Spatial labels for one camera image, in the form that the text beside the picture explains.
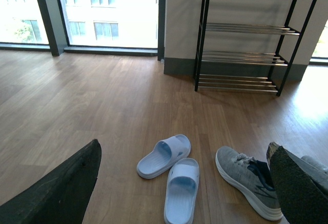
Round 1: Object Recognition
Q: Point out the grey knit sneaker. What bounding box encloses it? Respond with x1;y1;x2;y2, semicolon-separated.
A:
215;146;283;221
301;155;327;174

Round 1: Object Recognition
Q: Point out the black metal shoe rack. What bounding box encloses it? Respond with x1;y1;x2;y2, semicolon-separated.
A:
193;0;317;95

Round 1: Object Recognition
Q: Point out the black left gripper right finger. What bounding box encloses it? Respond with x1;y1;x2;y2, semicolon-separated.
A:
266;142;327;223

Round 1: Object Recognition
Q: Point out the light blue slipper upper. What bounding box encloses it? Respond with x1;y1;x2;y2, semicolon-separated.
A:
136;134;191;179

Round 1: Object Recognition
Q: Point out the light blue slipper lower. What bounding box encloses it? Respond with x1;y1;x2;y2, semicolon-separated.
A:
164;158;199;223

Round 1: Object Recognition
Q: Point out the dark window frame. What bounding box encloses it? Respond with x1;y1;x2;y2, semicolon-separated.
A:
1;0;166;60

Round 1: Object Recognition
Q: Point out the light blue slipper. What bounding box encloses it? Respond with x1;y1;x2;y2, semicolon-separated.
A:
136;134;191;179
164;158;199;223

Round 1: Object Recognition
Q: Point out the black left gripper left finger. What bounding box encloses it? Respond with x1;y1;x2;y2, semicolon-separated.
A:
1;139;101;223

